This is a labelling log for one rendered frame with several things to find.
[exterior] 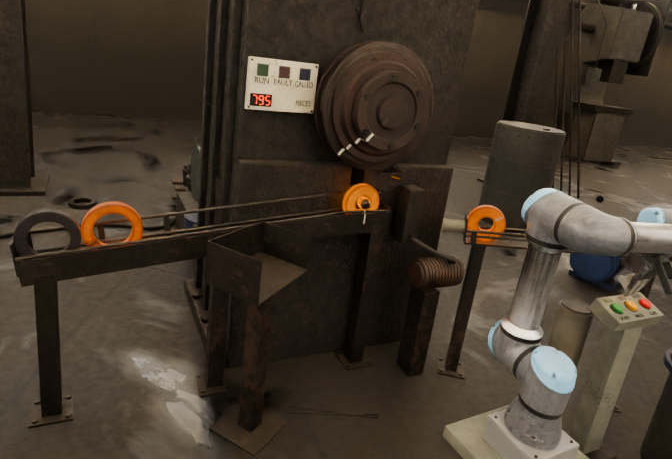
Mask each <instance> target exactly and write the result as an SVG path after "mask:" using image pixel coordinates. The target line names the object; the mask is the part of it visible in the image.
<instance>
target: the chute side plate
mask: <svg viewBox="0 0 672 459"><path fill-rule="evenodd" d="M365 214H366V217H365V223H364V224H363V221H364V215H365ZM389 216H390V213H351V214H348V216H347V214H341V215H334V216H327V217H320V218H313V219H306V220H299V221H293V222H286V223H279V224H273V225H276V226H279V227H282V228H285V229H288V230H291V231H294V232H297V233H300V234H303V235H305V236H308V237H311V238H313V240H314V239H320V238H326V237H332V236H338V235H345V234H362V233H371V230H372V226H382V225H385V228H384V232H387V228H388V222H389ZM233 231H236V230H230V231H223V232H216V233H209V234H203V235H196V236H189V237H182V238H175V239H168V240H161V241H154V242H147V243H140V244H133V245H126V246H119V247H113V248H106V249H99V250H92V251H85V252H78V253H71V254H64V255H57V256H50V257H43V258H36V259H30V260H23V261H16V262H15V263H16V267H17V272H18V276H19V281H20V285H21V287H25V286H31V285H34V281H33V276H41V275H56V281H62V280H68V279H74V278H80V277H87V276H93V275H99V274H105V273H111V272H117V271H123V270H130V269H136V268H142V267H148V266H154V265H160V264H166V263H173V262H179V261H185V260H191V259H197V258H203V257H206V252H207V241H208V240H211V239H214V238H217V237H219V236H222V235H225V234H228V233H230V232H233Z"/></svg>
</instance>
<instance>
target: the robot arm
mask: <svg viewBox="0 0 672 459"><path fill-rule="evenodd" d="M521 217H522V219H523V221H524V223H525V224H527V228H526V232H525V238H526V240H527V241H528V242H529V244H528V247H527V251H526V255H525V258H524V262H523V266H522V269H521V273H520V276H519V280H518V284H517V287H516V291H515V294H514V298H513V302H512V305H511V309H510V313H509V315H508V316H505V317H503V319H502V320H500V321H498V322H497V323H495V327H492V328H491V330H490V332H489V335H488V345H489V348H490V350H491V351H492V353H493V354H494V356H495V357H496V358H497V359H498V360H499V361H500V362H502V364H503V365H504V366H505V367H506V368H507V369H508V370H509V371H510V372H511V373H512V374H513V375H514V376H515V377H516V378H517V379H518V381H519V382H520V383H521V384H522V386H521V389H520V392H519V395H518V396H517V397H516V398H515V399H514V401H513V402H512V403H511V404H510V405H509V406H508V407H507V409H506V411H505V414H504V423H505V426H506V428H507V429H508V431H509V432H510V433H511V434H512V435H513V436H514V437H515V438H516V439H518V440H519V441H521V442H522V443H524V444H526V445H528V446H530V447H533V448H536V449H540V450H550V449H553V448H555V447H557V446H558V444H559V442H560V440H561V437H562V414H563V412H564V409H565V407H566V404H567V402H568V399H569V397H570V394H571V392H572V390H573V389H574V386H575V381H576V377H577V370H576V367H575V365H574V363H573V362H572V360H571V359H570V358H569V357H568V356H567V355H565V354H564V353H563V352H561V351H557V350H556V349H555V348H553V347H549V346H542V345H541V340H542V337H543V333H544V332H543V329H542V328H541V326H540V323H541V320H542V317H543V314H544V310H545V307H546V304H547V300H548V297H549V294H550V291H551V287H552V284H553V281H554V278H555V274H556V271H557V268H558V264H559V261H560V258H561V255H562V252H564V251H566V250H568V249H570V250H573V251H576V252H580V253H585V254H591V255H599V256H624V255H626V254H627V255H626V256H625V257H624V259H623V260H622V261H621V262H622V263H623V264H624V265H625V267H626V268H627V269H628V270H629V271H632V272H633V273H634V274H633V273H631V274H627V275H626V276H623V275H620V276H619V277H618V280H619V282H620V283H621V285H622V286H623V288H624V293H623V296H624V297H628V296H632V295H633V294H635V293H636V292H638V291H639V290H640V289H642V288H643V287H645V286H646V285H647V284H648V283H649V282H651V281H652V280H653V279H654V278H655V276H656V275H657V274H658V277H659V279H660V282H661V284H662V287H663V290H664V292H665V294H666V295H669V294H672V266H671V263H670V261H669V258H668V257H671V256H672V209H666V208H659V207H654V208H646V209H644V210H642V211H641V212H640V214H639V215H638V218H637V222H630V221H628V220H627V219H625V218H622V217H614V216H611V215H608V214H606V213H603V212H601V211H599V210H597V209H595V208H593V207H591V206H589V205H587V204H585V203H583V202H581V201H579V200H577V199H575V198H573V197H571V196H568V195H567V194H566V193H564V192H562V191H558V190H555V189H552V188H544V189H540V190H538V191H536V192H535V193H534V194H533V195H531V196H530V197H529V198H528V199H527V200H526V201H525V203H524V205H523V207H522V210H521ZM661 256H662V257H661Z"/></svg>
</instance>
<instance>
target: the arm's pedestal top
mask: <svg viewBox="0 0 672 459"><path fill-rule="evenodd" d="M509 405H510V404H509ZM509 405H506V406H503V407H500V408H497V409H494V410H491V411H488V412H485V413H482V414H479V415H476V416H473V417H470V418H467V419H464V420H461V421H458V422H455V423H452V424H449V425H446V426H445V428H444V432H443V437H444V438H445V439H446V440H447V441H448V442H449V444H450V445H451V446H452V447H453V448H454V449H455V450H456V451H457V452H458V453H459V454H460V455H461V456H462V458H463V459H503V458H502V457H501V456H500V455H499V454H498V453H497V452H496V451H495V450H494V449H493V448H492V447H491V446H490V445H489V444H488V443H487V442H486V441H485V440H484V439H483V438H482V435H483V431H484V428H485V424H486V420H487V417H488V415H490V414H493V413H496V412H499V411H502V410H505V409H507V407H508V406H509ZM575 459H589V458H588V457H587V456H586V455H584V454H583V453H582V452H581V451H580V450H578V451H577V454H576V457H575Z"/></svg>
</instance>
